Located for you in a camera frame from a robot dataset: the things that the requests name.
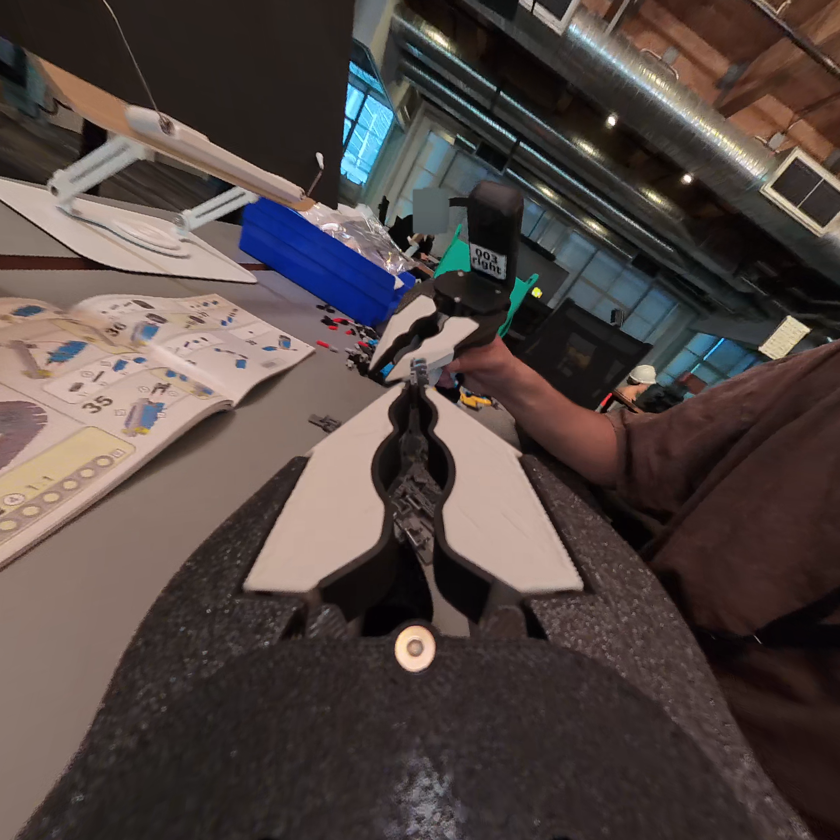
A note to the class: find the silver ventilation duct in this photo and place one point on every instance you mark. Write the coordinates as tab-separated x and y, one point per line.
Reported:
656	98

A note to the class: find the blue plastic bin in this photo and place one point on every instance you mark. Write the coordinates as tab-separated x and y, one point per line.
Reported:
308	256

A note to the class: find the grey desk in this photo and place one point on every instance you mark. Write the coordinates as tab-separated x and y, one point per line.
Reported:
164	525

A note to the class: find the building instruction booklet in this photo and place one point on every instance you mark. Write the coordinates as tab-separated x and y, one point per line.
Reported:
131	407

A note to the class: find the person's right forearm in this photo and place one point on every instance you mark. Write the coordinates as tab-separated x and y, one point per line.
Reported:
564	426

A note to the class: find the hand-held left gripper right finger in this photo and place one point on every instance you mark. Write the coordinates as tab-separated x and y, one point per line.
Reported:
505	518

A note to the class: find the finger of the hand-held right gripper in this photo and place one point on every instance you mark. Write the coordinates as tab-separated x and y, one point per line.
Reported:
403	331
446	344

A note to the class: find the black panel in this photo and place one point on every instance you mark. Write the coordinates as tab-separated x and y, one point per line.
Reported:
229	79

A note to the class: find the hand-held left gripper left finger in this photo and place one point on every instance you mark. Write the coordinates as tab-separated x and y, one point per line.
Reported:
321	518

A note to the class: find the person's right hand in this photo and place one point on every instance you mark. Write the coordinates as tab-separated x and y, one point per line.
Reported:
489	371

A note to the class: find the single grey track link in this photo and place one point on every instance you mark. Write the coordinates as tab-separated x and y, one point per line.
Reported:
325	422

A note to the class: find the white adjustable stand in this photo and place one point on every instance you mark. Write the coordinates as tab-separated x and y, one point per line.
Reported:
131	236

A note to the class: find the white air vent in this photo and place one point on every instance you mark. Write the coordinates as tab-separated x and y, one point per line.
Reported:
551	13
804	190

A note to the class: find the clear plastic bags bundle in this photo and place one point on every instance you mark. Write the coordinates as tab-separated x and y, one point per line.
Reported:
361	236

